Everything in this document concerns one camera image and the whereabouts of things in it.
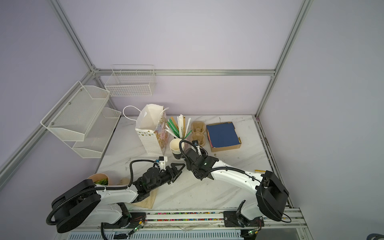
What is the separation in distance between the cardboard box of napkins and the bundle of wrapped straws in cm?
19

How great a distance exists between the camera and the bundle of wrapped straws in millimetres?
931

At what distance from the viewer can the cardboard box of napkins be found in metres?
0.98
